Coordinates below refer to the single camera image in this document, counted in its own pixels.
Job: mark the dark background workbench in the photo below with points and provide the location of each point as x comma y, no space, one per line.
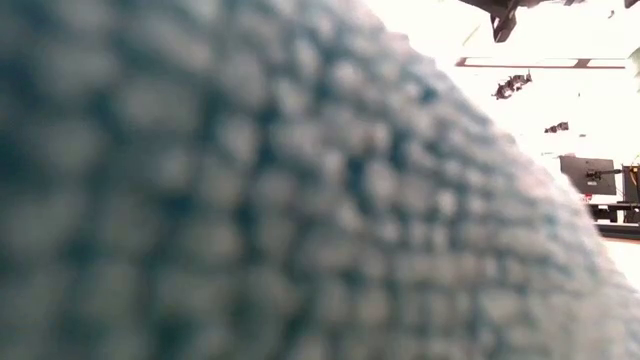
617,220

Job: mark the background horizontal beam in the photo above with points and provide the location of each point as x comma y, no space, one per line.
540,66

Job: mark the dark background equipment box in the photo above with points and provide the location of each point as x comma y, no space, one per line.
632,184

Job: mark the dark background monitor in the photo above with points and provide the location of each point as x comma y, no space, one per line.
585,175

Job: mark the blue microfibre cloth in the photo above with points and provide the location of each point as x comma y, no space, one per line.
200,200

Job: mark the dark blurry background object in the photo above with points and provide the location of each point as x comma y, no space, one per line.
557,128
511,86

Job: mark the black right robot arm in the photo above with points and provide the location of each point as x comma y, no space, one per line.
633,2

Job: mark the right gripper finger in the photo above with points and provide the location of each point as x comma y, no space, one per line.
504,27

